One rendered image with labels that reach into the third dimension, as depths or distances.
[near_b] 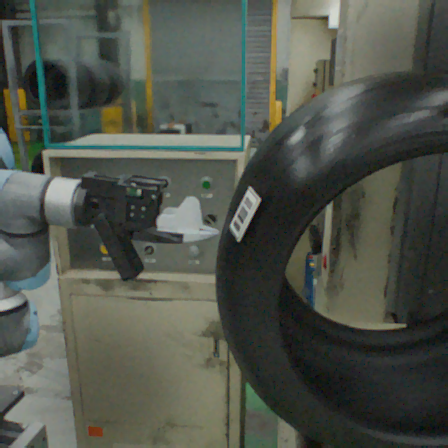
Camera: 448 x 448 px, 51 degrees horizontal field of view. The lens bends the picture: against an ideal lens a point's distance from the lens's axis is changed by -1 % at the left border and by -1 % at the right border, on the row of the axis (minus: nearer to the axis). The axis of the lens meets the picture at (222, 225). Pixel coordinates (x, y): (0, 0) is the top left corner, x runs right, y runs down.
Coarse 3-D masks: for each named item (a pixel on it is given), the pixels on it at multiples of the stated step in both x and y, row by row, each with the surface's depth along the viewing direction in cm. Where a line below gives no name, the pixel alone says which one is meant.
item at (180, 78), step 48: (48, 0) 119; (96, 0) 118; (144, 0) 116; (192, 0) 115; (240, 0) 114; (48, 48) 122; (96, 48) 121; (144, 48) 120; (192, 48) 119; (240, 48) 118; (48, 96) 126; (96, 96) 125; (144, 96) 124; (192, 96) 122; (240, 96) 121; (48, 144) 129; (96, 144) 129; (144, 144) 127; (192, 144) 126; (240, 144) 125
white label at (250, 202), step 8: (248, 192) 60; (248, 200) 59; (256, 200) 57; (240, 208) 61; (248, 208) 59; (240, 216) 60; (248, 216) 58; (232, 224) 61; (240, 224) 59; (240, 232) 59
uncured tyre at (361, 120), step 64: (320, 128) 57; (384, 128) 53; (256, 192) 60; (320, 192) 56; (256, 256) 59; (256, 320) 62; (320, 320) 92; (256, 384) 67; (320, 384) 84; (384, 384) 88
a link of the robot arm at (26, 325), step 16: (0, 144) 100; (0, 160) 101; (0, 288) 106; (0, 304) 106; (16, 304) 108; (32, 304) 113; (0, 320) 106; (16, 320) 108; (32, 320) 111; (0, 336) 106; (16, 336) 108; (32, 336) 111; (0, 352) 107; (16, 352) 111
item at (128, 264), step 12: (96, 216) 71; (96, 228) 71; (108, 228) 70; (108, 240) 71; (120, 240) 72; (108, 252) 72; (120, 252) 71; (132, 252) 74; (120, 264) 72; (132, 264) 72; (120, 276) 72; (132, 276) 72
